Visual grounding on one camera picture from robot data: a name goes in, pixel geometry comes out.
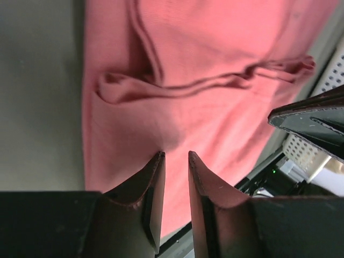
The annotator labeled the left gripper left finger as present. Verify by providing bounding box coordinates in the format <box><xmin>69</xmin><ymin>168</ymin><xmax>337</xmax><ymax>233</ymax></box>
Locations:
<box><xmin>1</xmin><ymin>152</ymin><xmax>165</xmax><ymax>257</ymax></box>

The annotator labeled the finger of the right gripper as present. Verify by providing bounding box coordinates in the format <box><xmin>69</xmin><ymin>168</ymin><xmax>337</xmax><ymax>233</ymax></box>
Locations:
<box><xmin>268</xmin><ymin>85</ymin><xmax>343</xmax><ymax>161</ymax></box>

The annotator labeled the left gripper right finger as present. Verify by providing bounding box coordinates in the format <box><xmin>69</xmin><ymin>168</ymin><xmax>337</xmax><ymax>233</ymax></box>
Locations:
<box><xmin>188</xmin><ymin>152</ymin><xmax>343</xmax><ymax>257</ymax></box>

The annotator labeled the red t shirt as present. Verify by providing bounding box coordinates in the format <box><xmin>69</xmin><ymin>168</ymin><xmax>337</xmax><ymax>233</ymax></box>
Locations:
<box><xmin>82</xmin><ymin>1</ymin><xmax>338</xmax><ymax>236</ymax></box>

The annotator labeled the white plastic laundry basket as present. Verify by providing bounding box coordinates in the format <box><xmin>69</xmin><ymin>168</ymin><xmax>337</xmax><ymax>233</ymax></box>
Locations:
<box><xmin>281</xmin><ymin>46</ymin><xmax>343</xmax><ymax>181</ymax></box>

